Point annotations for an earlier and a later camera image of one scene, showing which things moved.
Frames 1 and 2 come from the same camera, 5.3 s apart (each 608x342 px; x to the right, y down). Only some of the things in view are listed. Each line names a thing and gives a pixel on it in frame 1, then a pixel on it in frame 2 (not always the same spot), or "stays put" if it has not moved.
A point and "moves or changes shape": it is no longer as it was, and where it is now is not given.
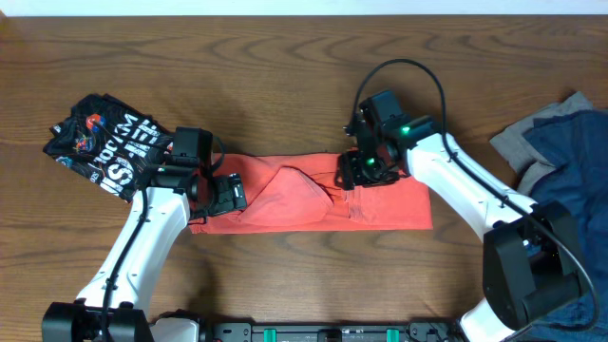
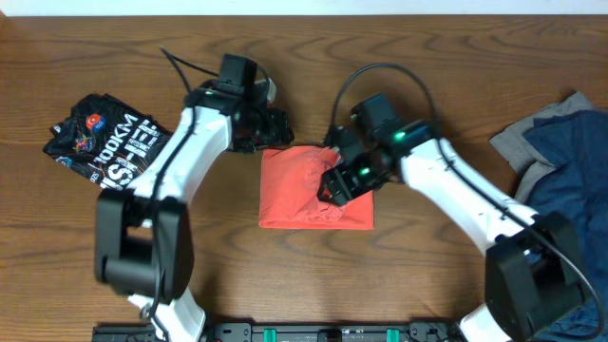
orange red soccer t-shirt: [301, 192] moves or changes shape
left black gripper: [230, 195] -> [274, 129]
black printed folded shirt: [109, 143] stays put
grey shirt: [518, 149] stays put
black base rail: [330, 332] stays put
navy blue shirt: [576, 146] stays put
